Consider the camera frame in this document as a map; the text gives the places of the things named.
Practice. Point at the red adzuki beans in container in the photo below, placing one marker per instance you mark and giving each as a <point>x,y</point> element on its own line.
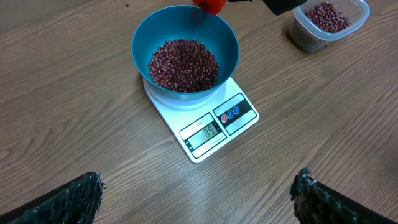
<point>327,18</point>

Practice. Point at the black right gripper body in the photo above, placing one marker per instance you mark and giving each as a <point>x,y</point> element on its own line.
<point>278,7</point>

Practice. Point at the red adzuki beans in bowl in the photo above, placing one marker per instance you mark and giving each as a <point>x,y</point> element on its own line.
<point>184,65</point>

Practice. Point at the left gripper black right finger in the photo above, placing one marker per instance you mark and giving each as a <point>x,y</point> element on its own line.
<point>315,202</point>

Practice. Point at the red plastic measuring scoop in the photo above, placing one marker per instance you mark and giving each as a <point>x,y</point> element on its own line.
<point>210,6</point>

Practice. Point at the clear plastic bean container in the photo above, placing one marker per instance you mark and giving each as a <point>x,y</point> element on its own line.
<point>309,38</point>

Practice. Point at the white digital kitchen scale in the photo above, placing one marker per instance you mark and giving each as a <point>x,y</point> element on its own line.
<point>205,125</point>

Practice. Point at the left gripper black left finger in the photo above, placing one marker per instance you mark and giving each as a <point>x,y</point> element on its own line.
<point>77,201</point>

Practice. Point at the blue plastic bowl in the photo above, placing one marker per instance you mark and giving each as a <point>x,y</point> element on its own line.
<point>185,22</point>

